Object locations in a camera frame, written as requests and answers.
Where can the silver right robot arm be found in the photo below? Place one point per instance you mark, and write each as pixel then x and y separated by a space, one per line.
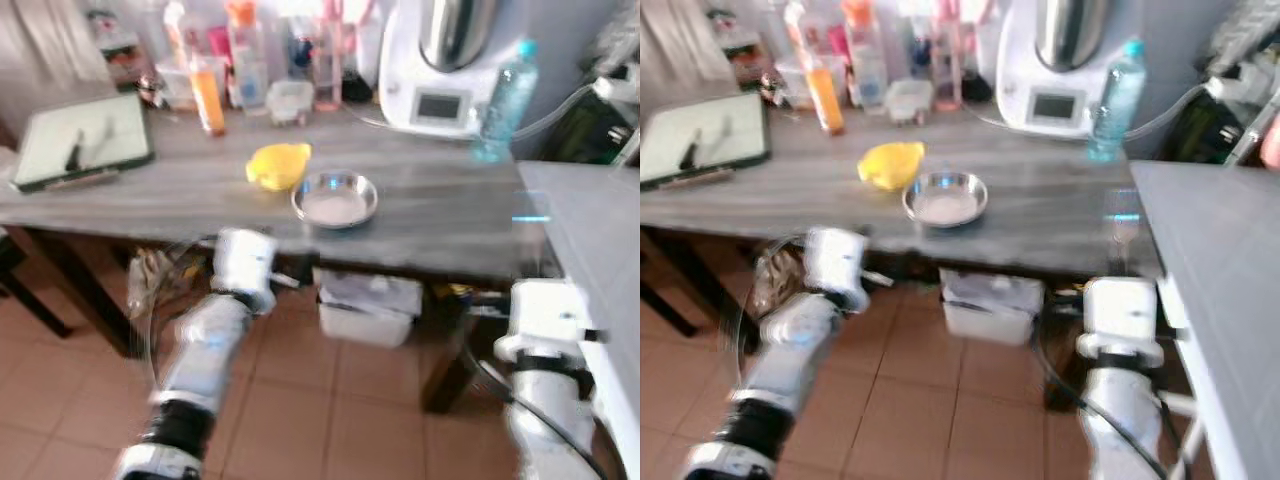
pixel 1125 430
pixel 550 430

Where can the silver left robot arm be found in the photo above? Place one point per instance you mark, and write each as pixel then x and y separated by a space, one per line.
pixel 790 360
pixel 205 350

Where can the white storage box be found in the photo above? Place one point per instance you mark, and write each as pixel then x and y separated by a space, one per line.
pixel 368 308
pixel 990 308

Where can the steel bowl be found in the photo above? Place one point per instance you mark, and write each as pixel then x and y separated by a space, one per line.
pixel 335 203
pixel 945 202

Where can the printed snack bag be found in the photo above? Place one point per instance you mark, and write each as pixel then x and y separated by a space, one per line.
pixel 780 285
pixel 160 285

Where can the dark wooden table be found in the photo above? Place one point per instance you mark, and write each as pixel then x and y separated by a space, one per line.
pixel 800 215
pixel 200 215

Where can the white folding table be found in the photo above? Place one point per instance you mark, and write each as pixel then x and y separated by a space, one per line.
pixel 590 260
pixel 1220 280

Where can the yellow plastic object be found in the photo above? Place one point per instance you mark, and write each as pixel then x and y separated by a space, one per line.
pixel 278 166
pixel 890 165

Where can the clear plastic container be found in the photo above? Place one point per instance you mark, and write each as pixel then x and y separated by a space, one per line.
pixel 290 102
pixel 910 102

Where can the clear blue water bottle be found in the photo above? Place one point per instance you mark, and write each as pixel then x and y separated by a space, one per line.
pixel 505 105
pixel 1118 105

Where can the white kitchen appliance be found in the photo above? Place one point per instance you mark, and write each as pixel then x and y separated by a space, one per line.
pixel 440 90
pixel 1055 90

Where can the clear bottle orange cap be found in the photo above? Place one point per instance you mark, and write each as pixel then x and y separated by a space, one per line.
pixel 247 60
pixel 866 60

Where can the green framed board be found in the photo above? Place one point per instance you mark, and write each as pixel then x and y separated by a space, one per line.
pixel 705 138
pixel 85 140

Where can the tall pink bottle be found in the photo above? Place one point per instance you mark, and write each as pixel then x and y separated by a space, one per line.
pixel 950 60
pixel 331 60

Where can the pink round appliance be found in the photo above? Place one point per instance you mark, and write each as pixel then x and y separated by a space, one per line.
pixel 1272 145

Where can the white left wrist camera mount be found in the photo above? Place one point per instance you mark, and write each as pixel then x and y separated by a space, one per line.
pixel 245 265
pixel 838 265

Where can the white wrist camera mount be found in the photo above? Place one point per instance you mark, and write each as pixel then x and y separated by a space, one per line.
pixel 838 265
pixel 1122 320
pixel 245 265
pixel 545 320

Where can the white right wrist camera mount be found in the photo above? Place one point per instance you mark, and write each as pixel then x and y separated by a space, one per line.
pixel 545 320
pixel 1122 320

